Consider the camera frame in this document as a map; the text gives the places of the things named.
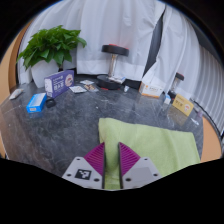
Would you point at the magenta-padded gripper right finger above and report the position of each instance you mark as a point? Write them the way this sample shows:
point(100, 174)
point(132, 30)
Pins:
point(128, 160)

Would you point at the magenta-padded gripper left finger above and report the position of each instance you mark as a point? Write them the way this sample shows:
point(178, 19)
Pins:
point(95, 159)

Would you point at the light green towel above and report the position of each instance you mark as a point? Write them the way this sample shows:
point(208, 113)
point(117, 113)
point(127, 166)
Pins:
point(160, 143)

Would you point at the small brown printed packet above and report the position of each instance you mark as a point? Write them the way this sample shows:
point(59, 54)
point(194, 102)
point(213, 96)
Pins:
point(91, 88)

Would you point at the small white tube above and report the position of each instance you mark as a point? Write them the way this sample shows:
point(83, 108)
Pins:
point(126, 88)

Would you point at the small black round object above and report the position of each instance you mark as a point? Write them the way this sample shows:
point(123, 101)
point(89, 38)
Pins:
point(50, 103)

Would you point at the small blue and white box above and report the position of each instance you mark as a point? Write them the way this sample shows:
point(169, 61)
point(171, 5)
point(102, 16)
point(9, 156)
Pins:
point(167, 99)

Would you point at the white and orange box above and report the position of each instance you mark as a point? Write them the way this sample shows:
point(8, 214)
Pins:
point(150, 90)

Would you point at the small white pen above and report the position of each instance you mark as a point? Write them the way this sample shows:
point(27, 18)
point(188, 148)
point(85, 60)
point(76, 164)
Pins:
point(195, 121)

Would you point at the yellow cardboard box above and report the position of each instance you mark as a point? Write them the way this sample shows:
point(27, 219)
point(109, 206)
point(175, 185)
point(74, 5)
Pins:
point(182, 104)

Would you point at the small white card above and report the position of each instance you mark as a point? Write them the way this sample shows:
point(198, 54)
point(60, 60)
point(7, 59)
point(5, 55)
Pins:
point(87, 82)

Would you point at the book on stool base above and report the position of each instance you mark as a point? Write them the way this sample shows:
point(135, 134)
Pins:
point(117, 79)

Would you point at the blue cardboard box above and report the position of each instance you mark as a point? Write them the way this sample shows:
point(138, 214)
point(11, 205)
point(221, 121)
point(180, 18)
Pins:
point(36, 102)

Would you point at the purple cardboard box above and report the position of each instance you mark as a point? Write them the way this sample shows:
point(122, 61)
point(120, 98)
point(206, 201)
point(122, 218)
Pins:
point(58, 83)

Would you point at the small white flat packet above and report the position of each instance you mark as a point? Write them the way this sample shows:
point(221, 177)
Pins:
point(16, 94)

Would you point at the green potted plant white pot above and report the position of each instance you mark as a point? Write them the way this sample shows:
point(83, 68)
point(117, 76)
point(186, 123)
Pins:
point(50, 45)

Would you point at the white curtain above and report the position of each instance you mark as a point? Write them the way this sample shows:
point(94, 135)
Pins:
point(186, 50)
point(110, 23)

